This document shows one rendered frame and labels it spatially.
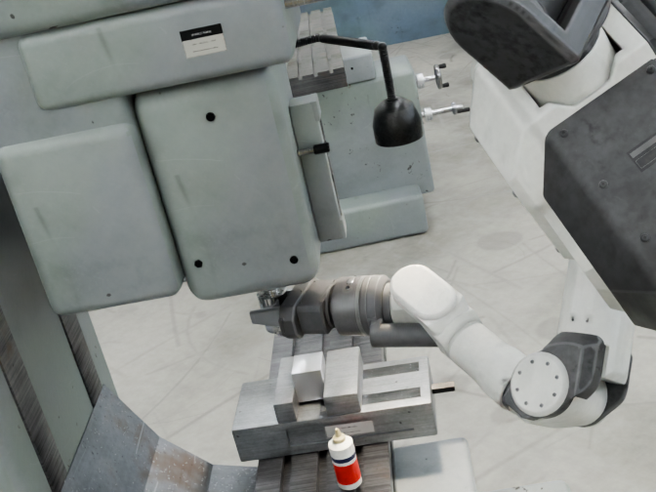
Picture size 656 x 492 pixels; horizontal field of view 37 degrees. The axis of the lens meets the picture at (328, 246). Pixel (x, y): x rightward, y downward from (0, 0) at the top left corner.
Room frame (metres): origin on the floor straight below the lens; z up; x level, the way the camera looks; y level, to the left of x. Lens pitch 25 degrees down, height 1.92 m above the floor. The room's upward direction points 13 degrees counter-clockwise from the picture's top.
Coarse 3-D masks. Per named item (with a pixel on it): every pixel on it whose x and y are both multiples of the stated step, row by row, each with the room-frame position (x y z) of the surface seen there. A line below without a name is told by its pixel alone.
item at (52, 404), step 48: (0, 192) 1.40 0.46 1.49; (0, 240) 1.35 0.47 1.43; (0, 288) 1.29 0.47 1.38; (0, 336) 1.23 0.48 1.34; (48, 336) 1.38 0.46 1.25; (96, 336) 1.56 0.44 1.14; (0, 384) 1.19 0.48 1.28; (48, 384) 1.32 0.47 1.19; (96, 384) 1.48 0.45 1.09; (0, 432) 1.14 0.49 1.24; (48, 432) 1.25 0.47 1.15; (0, 480) 1.13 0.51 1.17; (48, 480) 1.20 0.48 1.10
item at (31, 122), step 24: (72, 24) 1.22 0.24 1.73; (0, 48) 1.23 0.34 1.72; (0, 72) 1.23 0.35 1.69; (24, 72) 1.23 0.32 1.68; (0, 96) 1.23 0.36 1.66; (24, 96) 1.23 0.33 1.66; (0, 120) 1.23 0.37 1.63; (24, 120) 1.23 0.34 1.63; (48, 120) 1.23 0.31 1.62; (72, 120) 1.22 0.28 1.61; (96, 120) 1.22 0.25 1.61; (120, 120) 1.22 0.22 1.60; (0, 144) 1.23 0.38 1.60
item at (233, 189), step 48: (144, 96) 1.23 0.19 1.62; (192, 96) 1.22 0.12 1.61; (240, 96) 1.21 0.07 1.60; (288, 96) 1.32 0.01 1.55; (192, 144) 1.22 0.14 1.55; (240, 144) 1.21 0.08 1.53; (288, 144) 1.22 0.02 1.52; (192, 192) 1.22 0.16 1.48; (240, 192) 1.21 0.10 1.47; (288, 192) 1.21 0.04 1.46; (192, 240) 1.22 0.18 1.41; (240, 240) 1.21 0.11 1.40; (288, 240) 1.21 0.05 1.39; (192, 288) 1.23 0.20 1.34; (240, 288) 1.22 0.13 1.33
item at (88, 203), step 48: (48, 144) 1.22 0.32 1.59; (96, 144) 1.21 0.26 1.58; (144, 144) 1.25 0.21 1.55; (48, 192) 1.22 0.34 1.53; (96, 192) 1.21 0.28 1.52; (144, 192) 1.21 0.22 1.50; (48, 240) 1.22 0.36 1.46; (96, 240) 1.21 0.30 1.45; (144, 240) 1.21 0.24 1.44; (48, 288) 1.23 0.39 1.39; (96, 288) 1.22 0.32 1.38; (144, 288) 1.21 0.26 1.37
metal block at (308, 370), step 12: (300, 360) 1.48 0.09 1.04; (312, 360) 1.47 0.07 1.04; (324, 360) 1.49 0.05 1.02; (300, 372) 1.44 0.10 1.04; (312, 372) 1.43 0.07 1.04; (324, 372) 1.46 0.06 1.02; (300, 384) 1.44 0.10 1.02; (312, 384) 1.43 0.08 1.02; (300, 396) 1.44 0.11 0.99; (312, 396) 1.43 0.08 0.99
